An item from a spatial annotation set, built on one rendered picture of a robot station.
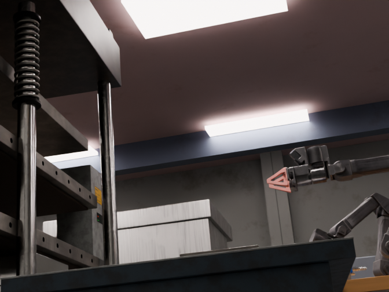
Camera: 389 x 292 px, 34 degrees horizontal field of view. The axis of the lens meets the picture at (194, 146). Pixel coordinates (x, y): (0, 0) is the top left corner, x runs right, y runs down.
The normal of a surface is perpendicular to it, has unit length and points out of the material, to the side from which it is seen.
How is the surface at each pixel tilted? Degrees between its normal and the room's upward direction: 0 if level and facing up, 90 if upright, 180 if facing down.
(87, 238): 90
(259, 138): 90
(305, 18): 180
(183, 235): 90
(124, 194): 90
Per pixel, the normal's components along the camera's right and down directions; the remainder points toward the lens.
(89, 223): -0.18, -0.31
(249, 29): 0.08, 0.94
